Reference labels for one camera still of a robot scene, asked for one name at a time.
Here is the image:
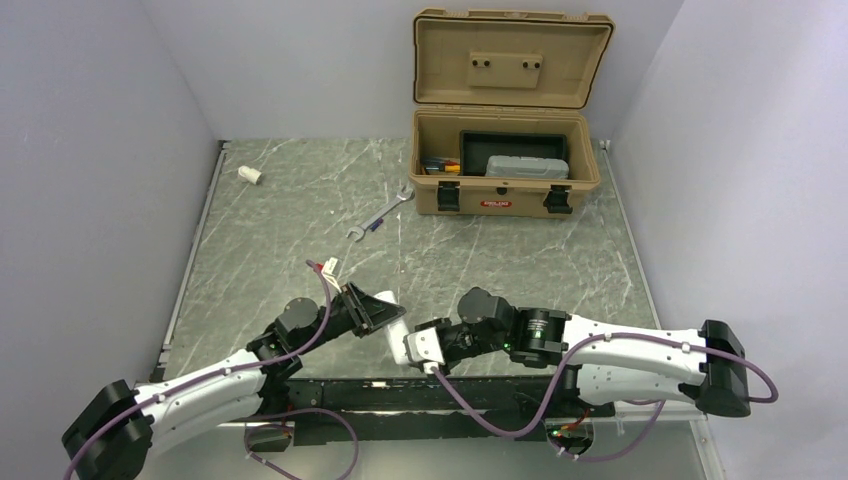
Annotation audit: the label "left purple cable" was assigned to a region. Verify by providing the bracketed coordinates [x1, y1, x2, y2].
[62, 259, 362, 480]

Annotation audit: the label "colourful tools in toolbox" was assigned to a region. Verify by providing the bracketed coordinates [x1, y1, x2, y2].
[421, 157, 461, 175]

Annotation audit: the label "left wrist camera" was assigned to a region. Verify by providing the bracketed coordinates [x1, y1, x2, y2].
[319, 257, 341, 292]

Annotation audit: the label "grey plastic case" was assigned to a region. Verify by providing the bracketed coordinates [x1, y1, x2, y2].
[485, 155, 570, 179]

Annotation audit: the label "black tray in toolbox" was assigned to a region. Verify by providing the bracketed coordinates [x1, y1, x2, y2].
[459, 130, 570, 176]

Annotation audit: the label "aluminium frame rail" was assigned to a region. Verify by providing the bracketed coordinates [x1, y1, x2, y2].
[122, 377, 707, 432]

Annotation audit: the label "white plastic tube piece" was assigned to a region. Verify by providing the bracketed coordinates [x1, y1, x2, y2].
[237, 165, 262, 185]

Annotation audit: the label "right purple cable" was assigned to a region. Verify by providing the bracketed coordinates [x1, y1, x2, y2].
[433, 331, 780, 465]

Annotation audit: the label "white remote control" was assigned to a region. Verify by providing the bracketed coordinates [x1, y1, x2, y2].
[382, 317, 410, 366]

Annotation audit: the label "silver open-end wrench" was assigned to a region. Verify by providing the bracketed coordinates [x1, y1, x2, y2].
[345, 185, 415, 242]

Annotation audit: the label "purple cable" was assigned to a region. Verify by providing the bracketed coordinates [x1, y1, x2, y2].
[62, 259, 362, 480]
[433, 331, 780, 465]

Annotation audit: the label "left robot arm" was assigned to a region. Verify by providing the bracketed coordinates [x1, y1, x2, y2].
[62, 282, 406, 479]

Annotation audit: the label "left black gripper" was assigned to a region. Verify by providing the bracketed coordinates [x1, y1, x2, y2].
[296, 280, 406, 355]

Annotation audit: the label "tan plastic toolbox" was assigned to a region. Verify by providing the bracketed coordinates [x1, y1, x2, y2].
[408, 8, 615, 219]

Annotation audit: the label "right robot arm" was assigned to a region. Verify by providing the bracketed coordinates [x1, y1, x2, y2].
[402, 287, 753, 418]

